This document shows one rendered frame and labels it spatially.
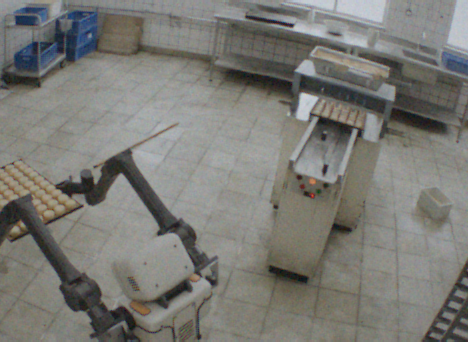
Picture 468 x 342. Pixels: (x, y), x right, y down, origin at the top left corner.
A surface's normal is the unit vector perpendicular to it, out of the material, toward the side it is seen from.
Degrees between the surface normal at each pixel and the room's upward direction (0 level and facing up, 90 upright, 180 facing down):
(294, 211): 90
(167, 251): 47
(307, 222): 90
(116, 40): 66
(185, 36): 90
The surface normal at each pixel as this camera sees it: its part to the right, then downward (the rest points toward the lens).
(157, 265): 0.65, -0.27
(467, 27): -0.23, 0.48
